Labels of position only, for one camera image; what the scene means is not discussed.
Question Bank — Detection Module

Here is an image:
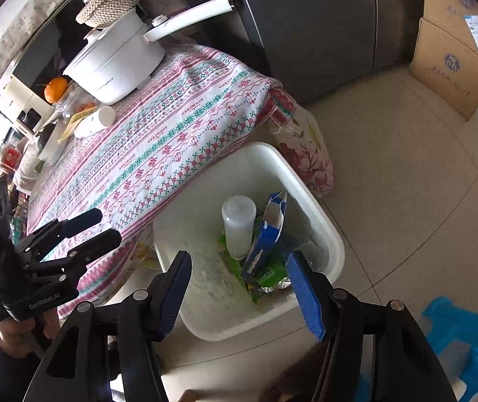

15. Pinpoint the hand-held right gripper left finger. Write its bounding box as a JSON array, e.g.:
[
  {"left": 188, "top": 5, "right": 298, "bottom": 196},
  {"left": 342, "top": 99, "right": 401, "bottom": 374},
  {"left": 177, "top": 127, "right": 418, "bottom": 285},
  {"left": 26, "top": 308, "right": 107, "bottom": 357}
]
[{"left": 23, "top": 250, "right": 193, "bottom": 402}]

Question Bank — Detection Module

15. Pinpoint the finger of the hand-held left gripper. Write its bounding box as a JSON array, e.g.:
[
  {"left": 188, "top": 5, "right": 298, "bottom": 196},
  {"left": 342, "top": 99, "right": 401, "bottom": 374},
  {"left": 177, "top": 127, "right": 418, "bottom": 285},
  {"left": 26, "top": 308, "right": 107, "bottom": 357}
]
[
  {"left": 15, "top": 208, "right": 103, "bottom": 257},
  {"left": 23, "top": 229, "right": 122, "bottom": 279}
]

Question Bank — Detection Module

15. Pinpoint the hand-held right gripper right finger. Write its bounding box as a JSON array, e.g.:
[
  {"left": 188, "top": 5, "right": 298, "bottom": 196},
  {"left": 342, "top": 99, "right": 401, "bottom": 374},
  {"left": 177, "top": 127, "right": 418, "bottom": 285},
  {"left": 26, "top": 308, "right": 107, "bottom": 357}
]
[{"left": 286, "top": 250, "right": 458, "bottom": 402}]

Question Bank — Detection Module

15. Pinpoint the green snack packet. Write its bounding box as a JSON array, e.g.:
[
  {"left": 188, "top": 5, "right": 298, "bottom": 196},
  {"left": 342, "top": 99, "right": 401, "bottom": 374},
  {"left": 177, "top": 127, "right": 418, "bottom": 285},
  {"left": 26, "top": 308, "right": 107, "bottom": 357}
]
[{"left": 218, "top": 218, "right": 294, "bottom": 303}]

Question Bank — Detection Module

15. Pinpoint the blue cardboard box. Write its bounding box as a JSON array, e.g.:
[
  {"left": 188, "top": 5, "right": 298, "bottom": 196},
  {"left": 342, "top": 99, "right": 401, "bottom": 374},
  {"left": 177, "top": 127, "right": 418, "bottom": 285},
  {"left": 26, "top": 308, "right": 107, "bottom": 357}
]
[{"left": 240, "top": 192, "right": 289, "bottom": 286}]

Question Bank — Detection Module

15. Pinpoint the frosted plastic bottle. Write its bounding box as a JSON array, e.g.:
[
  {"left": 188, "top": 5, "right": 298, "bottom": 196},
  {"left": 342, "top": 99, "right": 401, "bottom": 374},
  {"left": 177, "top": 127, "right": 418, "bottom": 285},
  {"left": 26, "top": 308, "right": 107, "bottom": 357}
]
[{"left": 221, "top": 195, "right": 257, "bottom": 260}]

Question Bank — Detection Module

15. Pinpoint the white plastic bin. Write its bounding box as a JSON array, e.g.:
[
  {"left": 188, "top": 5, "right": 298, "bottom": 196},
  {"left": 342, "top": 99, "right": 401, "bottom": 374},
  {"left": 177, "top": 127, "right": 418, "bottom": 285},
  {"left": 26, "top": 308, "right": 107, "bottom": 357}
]
[{"left": 152, "top": 141, "right": 346, "bottom": 342}]

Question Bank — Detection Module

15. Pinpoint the person's left forearm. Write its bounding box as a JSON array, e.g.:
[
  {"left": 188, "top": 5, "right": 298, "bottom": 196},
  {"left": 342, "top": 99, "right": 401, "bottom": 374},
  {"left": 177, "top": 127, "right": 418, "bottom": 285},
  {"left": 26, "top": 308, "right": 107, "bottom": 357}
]
[{"left": 0, "top": 322, "right": 53, "bottom": 402}]

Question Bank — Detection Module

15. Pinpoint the person's left hand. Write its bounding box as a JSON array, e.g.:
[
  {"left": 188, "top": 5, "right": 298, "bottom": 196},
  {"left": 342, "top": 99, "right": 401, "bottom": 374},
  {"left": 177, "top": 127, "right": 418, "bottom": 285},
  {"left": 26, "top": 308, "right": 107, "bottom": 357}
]
[{"left": 0, "top": 308, "right": 61, "bottom": 359}]

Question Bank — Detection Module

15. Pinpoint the red box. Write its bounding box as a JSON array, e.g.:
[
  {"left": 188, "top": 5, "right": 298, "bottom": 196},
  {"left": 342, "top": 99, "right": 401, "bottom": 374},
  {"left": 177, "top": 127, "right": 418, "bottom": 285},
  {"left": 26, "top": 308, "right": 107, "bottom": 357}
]
[{"left": 2, "top": 146, "right": 22, "bottom": 171}]

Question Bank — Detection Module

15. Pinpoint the yellow packet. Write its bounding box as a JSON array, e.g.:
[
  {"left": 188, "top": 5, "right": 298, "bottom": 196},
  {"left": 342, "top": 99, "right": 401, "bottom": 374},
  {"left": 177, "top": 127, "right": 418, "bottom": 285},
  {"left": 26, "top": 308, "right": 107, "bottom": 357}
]
[{"left": 60, "top": 111, "right": 97, "bottom": 140}]

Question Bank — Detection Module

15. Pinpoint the small white bottle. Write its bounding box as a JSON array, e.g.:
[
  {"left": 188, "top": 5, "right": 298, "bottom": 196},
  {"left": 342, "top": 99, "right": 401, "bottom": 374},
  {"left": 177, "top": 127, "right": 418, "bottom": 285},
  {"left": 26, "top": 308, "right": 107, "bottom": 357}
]
[{"left": 73, "top": 106, "right": 116, "bottom": 139}]

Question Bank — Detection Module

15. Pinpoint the patterned woven tablecloth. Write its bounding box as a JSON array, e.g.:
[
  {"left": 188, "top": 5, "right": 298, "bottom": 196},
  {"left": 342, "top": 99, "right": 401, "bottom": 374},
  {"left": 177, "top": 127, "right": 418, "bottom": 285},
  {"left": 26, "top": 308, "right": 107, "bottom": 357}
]
[{"left": 25, "top": 44, "right": 294, "bottom": 307}]

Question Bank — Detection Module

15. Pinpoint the orange fruit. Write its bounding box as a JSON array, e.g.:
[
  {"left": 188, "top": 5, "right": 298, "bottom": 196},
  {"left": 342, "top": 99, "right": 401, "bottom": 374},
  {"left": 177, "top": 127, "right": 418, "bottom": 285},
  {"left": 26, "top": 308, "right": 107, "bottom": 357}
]
[{"left": 44, "top": 76, "right": 69, "bottom": 104}]

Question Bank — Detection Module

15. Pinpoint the floral seat cushion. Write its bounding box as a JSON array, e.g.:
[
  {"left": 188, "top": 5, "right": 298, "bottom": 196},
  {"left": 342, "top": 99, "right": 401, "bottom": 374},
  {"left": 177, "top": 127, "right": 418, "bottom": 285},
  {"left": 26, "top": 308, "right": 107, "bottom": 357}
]
[{"left": 270, "top": 105, "right": 335, "bottom": 196}]

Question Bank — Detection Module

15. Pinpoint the blue plastic stool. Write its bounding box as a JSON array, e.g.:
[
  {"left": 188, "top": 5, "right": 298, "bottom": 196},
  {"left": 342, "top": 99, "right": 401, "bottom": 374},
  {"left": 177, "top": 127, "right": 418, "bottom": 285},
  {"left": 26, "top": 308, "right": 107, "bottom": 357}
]
[{"left": 356, "top": 296, "right": 478, "bottom": 402}]

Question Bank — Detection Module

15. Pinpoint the black microwave oven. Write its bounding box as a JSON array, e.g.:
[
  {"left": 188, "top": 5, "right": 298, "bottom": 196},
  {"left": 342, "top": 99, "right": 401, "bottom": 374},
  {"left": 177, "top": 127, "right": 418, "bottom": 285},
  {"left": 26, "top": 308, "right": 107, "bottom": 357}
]
[{"left": 10, "top": 14, "right": 97, "bottom": 107}]

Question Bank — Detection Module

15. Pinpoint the beige floral cover cloth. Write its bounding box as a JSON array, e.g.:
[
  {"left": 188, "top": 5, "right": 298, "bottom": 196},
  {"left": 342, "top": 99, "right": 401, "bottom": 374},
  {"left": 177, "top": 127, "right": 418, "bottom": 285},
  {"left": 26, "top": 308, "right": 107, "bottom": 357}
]
[{"left": 0, "top": 0, "right": 116, "bottom": 88}]

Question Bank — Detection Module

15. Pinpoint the grey refrigerator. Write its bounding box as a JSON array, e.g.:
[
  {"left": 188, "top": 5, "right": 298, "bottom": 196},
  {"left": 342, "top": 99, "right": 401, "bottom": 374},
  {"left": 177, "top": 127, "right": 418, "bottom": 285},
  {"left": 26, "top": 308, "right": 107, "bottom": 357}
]
[{"left": 218, "top": 0, "right": 426, "bottom": 104}]

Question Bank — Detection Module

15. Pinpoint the brown cardboard box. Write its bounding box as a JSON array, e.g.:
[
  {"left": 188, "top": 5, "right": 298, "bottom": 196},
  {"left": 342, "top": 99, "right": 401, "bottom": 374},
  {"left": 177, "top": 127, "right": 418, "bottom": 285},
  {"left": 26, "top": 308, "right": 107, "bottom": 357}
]
[{"left": 409, "top": 0, "right": 478, "bottom": 121}]

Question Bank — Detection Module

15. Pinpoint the white pot with handle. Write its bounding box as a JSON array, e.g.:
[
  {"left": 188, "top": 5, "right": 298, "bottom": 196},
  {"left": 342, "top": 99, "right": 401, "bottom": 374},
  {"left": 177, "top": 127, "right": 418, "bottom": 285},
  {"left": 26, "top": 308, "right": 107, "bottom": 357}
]
[{"left": 62, "top": 0, "right": 236, "bottom": 105}]

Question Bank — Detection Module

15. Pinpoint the woven rope basket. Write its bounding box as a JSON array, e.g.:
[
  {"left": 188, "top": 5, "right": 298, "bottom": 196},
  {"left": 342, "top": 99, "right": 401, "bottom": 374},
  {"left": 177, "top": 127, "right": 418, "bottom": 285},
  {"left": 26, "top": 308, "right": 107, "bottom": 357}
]
[{"left": 75, "top": 0, "right": 143, "bottom": 28}]

